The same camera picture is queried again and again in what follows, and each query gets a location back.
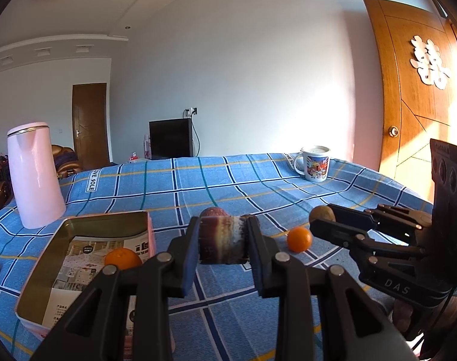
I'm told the yellowish brown kiwi fruit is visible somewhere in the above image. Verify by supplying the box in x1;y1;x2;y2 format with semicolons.
308;205;336;224

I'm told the small orange tangerine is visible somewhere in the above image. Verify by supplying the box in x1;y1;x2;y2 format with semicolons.
287;227;312;253

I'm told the large orange mandarin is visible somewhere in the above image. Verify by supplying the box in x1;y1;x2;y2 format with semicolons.
104;247;143;270

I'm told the person's right hand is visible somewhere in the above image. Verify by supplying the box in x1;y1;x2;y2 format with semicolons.
392;297;457;341

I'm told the printed paper leaflet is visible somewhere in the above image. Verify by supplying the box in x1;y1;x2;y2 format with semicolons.
42;231;154;329

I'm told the brass door knob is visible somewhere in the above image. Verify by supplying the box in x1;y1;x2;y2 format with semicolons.
388;125;399;138

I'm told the pink tin box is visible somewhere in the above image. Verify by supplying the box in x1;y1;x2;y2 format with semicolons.
16;210;156;340

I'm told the white cartoon mug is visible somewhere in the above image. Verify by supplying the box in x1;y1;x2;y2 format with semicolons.
293;146;330;183

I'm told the blue plaid tablecloth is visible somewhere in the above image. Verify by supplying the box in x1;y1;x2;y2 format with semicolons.
0;153;431;360

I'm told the purple passion fruit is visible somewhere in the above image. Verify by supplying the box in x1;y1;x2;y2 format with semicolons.
200;206;229;218

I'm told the pink electric kettle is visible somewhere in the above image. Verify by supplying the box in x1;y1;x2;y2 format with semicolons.
7;122;66;229

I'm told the white paper door decoration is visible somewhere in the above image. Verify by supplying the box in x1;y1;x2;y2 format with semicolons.
409;35;451;91

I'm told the light wooden door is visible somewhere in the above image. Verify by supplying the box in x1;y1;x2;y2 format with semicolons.
364;0;457;201

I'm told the brown leather armchair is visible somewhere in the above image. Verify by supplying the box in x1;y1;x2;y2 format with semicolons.
52;144;83;179

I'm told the black television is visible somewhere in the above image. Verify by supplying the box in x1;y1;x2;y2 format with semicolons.
149;118;193;160

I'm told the dark wooden door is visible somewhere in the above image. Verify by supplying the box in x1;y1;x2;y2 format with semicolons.
72;82;110;170

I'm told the black power cable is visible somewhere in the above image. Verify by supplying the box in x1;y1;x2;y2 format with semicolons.
182;107;202;157

